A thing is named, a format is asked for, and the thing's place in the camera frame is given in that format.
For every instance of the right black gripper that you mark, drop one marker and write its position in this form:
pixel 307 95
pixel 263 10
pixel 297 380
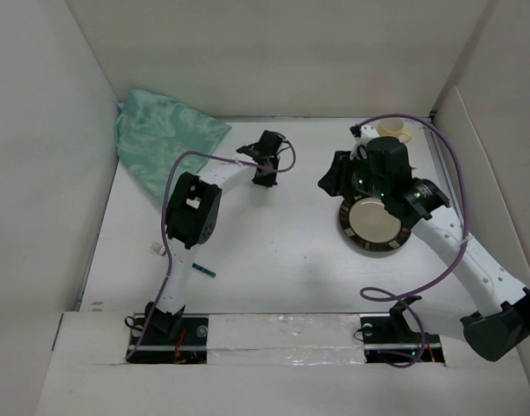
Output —
pixel 335 181

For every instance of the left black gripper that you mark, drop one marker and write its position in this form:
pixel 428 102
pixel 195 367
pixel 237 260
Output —
pixel 266 182

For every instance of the green patterned cloth napkin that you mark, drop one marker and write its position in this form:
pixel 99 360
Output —
pixel 153 130

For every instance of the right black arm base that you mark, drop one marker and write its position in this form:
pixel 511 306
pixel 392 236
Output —
pixel 387 338

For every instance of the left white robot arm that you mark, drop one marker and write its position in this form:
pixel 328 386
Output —
pixel 189 217

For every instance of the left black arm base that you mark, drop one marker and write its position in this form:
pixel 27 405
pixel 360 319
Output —
pixel 179 339

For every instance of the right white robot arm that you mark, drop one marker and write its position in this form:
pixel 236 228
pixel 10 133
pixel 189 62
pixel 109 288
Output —
pixel 500 320

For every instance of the dark rimmed cream plate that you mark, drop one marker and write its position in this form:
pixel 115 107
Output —
pixel 367 226

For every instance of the yellow cup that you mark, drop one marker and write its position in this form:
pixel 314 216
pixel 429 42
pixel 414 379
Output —
pixel 394 127

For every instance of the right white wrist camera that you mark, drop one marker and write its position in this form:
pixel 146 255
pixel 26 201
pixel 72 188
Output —
pixel 362 135

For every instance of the fork with teal handle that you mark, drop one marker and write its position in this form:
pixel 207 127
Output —
pixel 159 249

